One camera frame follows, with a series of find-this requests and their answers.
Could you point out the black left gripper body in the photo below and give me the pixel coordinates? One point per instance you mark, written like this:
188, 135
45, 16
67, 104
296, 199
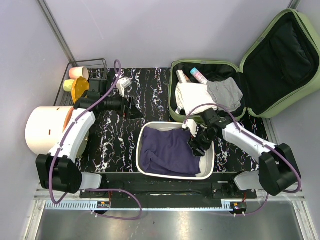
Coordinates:
117, 103

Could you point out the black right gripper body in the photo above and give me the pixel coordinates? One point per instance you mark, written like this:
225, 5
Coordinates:
204, 138

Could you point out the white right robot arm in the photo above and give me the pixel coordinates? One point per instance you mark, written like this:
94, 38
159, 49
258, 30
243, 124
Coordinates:
277, 168

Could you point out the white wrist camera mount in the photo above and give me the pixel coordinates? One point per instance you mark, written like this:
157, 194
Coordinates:
122, 84
191, 126

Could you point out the white cylinder appliance orange lid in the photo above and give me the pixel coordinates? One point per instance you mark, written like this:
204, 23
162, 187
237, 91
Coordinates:
47, 126

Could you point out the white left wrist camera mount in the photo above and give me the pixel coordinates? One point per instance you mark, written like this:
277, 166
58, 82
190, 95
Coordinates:
122, 84

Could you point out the grey garment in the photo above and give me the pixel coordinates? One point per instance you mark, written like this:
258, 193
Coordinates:
226, 93

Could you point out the white cosmetic tube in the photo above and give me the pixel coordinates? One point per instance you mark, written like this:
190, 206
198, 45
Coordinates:
182, 78

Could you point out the white rectangular plastic basin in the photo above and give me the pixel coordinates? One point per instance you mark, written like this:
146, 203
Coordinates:
206, 163

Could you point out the pink blue tube bottle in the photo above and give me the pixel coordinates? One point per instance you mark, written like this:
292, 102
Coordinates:
199, 76

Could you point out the white grey cloth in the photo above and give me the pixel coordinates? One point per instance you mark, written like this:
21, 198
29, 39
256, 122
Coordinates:
190, 95

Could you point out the green hard-shell suitcase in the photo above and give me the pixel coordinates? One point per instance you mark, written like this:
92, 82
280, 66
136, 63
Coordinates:
281, 68

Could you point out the black wire dish rack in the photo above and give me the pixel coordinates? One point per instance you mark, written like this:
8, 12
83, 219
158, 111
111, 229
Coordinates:
97, 70

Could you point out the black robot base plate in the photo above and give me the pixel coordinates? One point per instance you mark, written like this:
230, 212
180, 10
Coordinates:
164, 193

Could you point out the navy blue garment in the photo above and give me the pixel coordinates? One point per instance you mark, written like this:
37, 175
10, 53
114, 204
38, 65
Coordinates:
168, 153

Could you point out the light green cup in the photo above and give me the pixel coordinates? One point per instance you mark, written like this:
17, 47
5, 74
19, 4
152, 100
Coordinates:
67, 85

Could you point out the pink cup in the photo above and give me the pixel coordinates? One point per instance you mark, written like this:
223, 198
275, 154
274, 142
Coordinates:
77, 72

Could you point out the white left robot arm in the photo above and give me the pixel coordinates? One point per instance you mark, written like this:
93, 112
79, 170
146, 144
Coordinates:
57, 169

